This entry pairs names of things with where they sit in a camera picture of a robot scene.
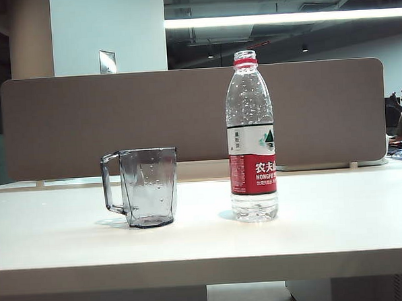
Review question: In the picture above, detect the long white ceiling light strip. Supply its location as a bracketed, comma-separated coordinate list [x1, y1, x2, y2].
[164, 7, 402, 30]

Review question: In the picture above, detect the clear water bottle red label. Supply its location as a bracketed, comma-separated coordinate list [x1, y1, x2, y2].
[222, 48, 281, 224]

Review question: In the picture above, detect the grey transparent plastic mug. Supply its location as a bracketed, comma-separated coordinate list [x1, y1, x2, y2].
[99, 145, 181, 232]

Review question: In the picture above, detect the silver wall plate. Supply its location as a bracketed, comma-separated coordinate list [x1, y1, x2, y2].
[98, 48, 117, 75]

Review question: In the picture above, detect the brown fabric desk divider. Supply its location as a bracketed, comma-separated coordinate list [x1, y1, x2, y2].
[0, 57, 391, 184]

